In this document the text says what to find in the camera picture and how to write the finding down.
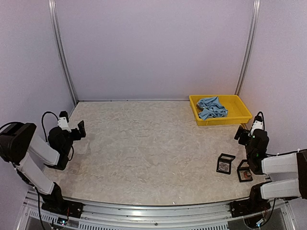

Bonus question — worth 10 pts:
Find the black box with orange brooch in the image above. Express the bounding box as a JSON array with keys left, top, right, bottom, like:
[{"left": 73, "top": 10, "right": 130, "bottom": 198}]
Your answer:
[{"left": 236, "top": 160, "right": 253, "bottom": 183}]

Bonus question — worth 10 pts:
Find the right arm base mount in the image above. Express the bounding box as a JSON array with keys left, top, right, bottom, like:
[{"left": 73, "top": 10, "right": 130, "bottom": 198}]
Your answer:
[{"left": 230, "top": 199, "right": 271, "bottom": 218}]

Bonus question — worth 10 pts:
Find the right aluminium corner post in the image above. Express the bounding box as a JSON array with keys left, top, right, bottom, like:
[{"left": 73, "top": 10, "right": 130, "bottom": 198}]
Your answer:
[{"left": 235, "top": 0, "right": 261, "bottom": 96}]

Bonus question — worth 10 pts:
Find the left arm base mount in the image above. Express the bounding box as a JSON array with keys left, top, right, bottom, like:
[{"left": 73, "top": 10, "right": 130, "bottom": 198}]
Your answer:
[{"left": 42, "top": 200, "right": 84, "bottom": 219}]

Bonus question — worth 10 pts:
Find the aluminium front rail frame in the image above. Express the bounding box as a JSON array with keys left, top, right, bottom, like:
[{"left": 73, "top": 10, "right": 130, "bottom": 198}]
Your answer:
[{"left": 14, "top": 189, "right": 297, "bottom": 230}]

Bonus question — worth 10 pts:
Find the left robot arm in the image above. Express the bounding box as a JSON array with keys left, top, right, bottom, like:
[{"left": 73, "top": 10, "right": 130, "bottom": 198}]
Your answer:
[{"left": 0, "top": 111, "right": 86, "bottom": 216}]

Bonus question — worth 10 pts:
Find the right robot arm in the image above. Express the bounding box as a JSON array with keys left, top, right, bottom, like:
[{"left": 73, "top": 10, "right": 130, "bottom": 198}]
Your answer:
[{"left": 230, "top": 126, "right": 307, "bottom": 217}]

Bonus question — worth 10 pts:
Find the yellow plastic tray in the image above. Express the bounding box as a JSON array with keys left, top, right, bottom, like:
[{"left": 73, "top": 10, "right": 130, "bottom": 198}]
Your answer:
[{"left": 189, "top": 95, "right": 252, "bottom": 126}]

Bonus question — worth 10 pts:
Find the black brooch display box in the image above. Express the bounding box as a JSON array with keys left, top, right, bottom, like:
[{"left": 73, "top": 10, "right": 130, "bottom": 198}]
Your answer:
[{"left": 216, "top": 153, "right": 236, "bottom": 175}]

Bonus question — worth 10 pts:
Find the aluminium corner post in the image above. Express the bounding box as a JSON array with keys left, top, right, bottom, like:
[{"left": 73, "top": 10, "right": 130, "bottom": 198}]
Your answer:
[
  {"left": 235, "top": 0, "right": 261, "bottom": 96},
  {"left": 47, "top": 0, "right": 79, "bottom": 106}
]

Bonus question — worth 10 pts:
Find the left aluminium corner post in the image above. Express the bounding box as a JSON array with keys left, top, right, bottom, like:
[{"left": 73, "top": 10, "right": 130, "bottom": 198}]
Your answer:
[{"left": 47, "top": 0, "right": 79, "bottom": 106}]

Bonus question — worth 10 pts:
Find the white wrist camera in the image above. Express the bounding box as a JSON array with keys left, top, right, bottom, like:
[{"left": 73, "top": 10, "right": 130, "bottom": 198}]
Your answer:
[
  {"left": 58, "top": 111, "right": 71, "bottom": 132},
  {"left": 249, "top": 111, "right": 265, "bottom": 136}
]

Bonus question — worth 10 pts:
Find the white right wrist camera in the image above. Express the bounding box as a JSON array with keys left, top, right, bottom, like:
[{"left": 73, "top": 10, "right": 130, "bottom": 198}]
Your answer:
[{"left": 249, "top": 111, "right": 265, "bottom": 136}]

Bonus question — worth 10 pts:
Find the light blue printed t-shirt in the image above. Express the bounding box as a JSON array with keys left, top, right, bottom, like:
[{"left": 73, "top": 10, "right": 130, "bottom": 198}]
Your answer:
[{"left": 196, "top": 96, "right": 228, "bottom": 120}]

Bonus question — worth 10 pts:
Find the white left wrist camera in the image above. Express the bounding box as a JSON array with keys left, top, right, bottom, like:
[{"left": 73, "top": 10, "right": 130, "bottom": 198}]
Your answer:
[{"left": 58, "top": 111, "right": 71, "bottom": 132}]

